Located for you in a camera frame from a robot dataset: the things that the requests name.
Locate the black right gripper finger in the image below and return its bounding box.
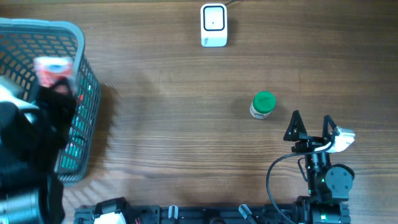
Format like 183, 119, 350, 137
322, 115, 336, 139
283, 110, 307, 141

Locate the green lid jar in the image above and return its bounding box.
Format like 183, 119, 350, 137
249, 91, 276, 119

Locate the red white tissue pack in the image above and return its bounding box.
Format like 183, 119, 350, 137
34, 57, 76, 93

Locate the green 3M gloves packet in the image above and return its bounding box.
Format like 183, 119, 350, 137
58, 76, 93, 173

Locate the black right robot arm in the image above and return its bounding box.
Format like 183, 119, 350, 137
284, 110, 355, 224

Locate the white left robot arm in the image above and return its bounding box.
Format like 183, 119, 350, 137
1, 78, 88, 223

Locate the white barcode scanner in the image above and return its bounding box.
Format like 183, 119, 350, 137
200, 3, 228, 47

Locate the grey plastic basket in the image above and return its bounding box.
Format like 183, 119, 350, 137
1, 18, 101, 186

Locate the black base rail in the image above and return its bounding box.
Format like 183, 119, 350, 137
73, 203, 351, 224

